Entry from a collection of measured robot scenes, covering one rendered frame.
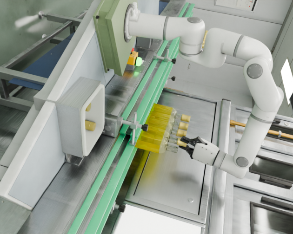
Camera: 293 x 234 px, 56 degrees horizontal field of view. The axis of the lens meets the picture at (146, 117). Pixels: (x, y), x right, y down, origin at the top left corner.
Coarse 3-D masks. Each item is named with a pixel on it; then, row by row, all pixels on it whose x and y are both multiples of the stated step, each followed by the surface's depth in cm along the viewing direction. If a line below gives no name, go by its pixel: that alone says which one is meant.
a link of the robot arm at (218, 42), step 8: (208, 32) 105; (216, 32) 103; (224, 32) 103; (232, 32) 103; (208, 40) 105; (216, 40) 103; (224, 40) 102; (232, 40) 101; (208, 48) 106; (216, 48) 104; (224, 48) 103; (232, 48) 101; (184, 56) 114; (192, 56) 113; (200, 56) 112; (208, 56) 108; (216, 56) 107; (224, 56) 108; (200, 64) 112; (208, 64) 110; (216, 64) 109
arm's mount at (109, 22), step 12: (108, 0) 98; (120, 0) 99; (132, 0) 114; (96, 12) 95; (108, 12) 95; (120, 12) 102; (96, 24) 97; (108, 24) 95; (120, 24) 104; (108, 36) 101; (120, 36) 107; (132, 36) 124; (108, 48) 107; (120, 48) 110; (108, 60) 114; (120, 60) 113; (120, 72) 118
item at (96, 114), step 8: (96, 88) 94; (104, 88) 97; (96, 96) 99; (104, 96) 99; (88, 104) 86; (96, 104) 101; (104, 104) 102; (80, 112) 85; (88, 112) 104; (96, 112) 104; (104, 112) 104; (80, 120) 87; (88, 120) 107; (96, 120) 106; (96, 128) 107; (88, 136) 104; (96, 136) 104; (88, 144) 101; (88, 152) 98
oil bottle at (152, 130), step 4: (148, 128) 126; (152, 128) 126; (156, 128) 126; (144, 132) 124; (148, 132) 124; (152, 132) 124; (156, 132) 124; (160, 132) 124; (164, 132) 125; (168, 132) 125; (160, 136) 123; (164, 136) 123; (168, 136) 124; (168, 140) 124
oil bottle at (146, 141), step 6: (138, 138) 120; (144, 138) 120; (150, 138) 120; (156, 138) 121; (162, 138) 121; (138, 144) 121; (144, 144) 120; (150, 144) 119; (156, 144) 118; (162, 144) 118; (150, 150) 121; (156, 150) 120; (162, 150) 120
